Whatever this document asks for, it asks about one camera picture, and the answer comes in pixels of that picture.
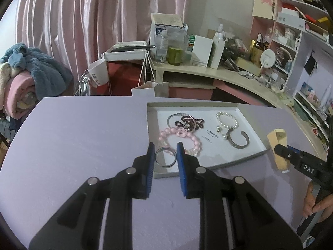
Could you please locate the round white mirror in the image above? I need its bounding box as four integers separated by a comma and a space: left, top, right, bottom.
260, 49, 276, 70

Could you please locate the white pump bottle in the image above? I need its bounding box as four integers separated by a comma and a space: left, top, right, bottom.
209, 24, 226, 70

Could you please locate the thin silver bangle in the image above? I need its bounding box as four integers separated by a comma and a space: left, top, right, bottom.
167, 112, 194, 129

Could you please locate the white pearl bracelet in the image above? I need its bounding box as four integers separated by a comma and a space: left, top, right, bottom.
216, 111, 238, 130

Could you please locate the white carton box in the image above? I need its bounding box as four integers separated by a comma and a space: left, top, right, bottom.
191, 35, 213, 68

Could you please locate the pink curtain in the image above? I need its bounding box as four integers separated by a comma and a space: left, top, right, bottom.
15, 0, 190, 98

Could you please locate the shallow cardboard box tray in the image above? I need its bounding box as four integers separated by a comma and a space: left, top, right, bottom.
146, 102, 271, 180

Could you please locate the blue fleece towel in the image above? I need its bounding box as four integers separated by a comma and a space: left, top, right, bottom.
0, 43, 74, 100

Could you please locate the pink bead bracelet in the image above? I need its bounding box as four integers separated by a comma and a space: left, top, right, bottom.
158, 127, 203, 158

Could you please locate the dark red bead bracelet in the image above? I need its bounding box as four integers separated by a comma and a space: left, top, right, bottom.
174, 115, 205, 132

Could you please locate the person's right hand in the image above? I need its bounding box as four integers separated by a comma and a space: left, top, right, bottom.
302, 182, 333, 222

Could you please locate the green glass jar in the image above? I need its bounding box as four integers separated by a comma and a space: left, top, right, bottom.
167, 46, 183, 66

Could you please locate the clear plastic bottle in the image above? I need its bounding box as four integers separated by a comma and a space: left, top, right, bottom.
155, 30, 168, 63

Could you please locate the pink and white shelf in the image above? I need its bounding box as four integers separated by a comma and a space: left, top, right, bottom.
251, 0, 333, 152

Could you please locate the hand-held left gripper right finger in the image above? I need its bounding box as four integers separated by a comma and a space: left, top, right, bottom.
176, 142, 305, 250

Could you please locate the black flat tool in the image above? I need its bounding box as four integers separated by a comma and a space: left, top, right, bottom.
111, 45, 157, 53

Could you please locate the silver ring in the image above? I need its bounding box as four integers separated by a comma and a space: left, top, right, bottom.
155, 147, 178, 168

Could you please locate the pink folded blanket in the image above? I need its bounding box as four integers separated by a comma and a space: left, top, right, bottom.
4, 71, 40, 118

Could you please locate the white paper bag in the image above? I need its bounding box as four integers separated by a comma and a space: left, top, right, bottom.
131, 52, 169, 98

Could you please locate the grey cuff bracelet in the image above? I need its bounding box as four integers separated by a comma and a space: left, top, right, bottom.
226, 128, 251, 149

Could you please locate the cardboard box with label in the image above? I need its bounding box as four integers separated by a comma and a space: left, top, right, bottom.
150, 12, 184, 45

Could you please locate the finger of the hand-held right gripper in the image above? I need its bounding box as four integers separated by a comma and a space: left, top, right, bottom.
274, 144, 333, 185

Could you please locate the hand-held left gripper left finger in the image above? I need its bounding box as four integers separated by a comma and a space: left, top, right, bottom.
29, 142, 157, 250

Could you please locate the white plastic tray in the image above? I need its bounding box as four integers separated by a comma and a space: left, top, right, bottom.
101, 41, 154, 61

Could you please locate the cream watch strap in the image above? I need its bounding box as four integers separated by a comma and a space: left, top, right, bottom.
267, 129, 290, 174

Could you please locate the black hanging cloth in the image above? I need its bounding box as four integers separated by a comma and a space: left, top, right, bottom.
304, 51, 318, 76

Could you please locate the white mug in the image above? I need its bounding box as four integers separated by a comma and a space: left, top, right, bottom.
87, 59, 110, 86

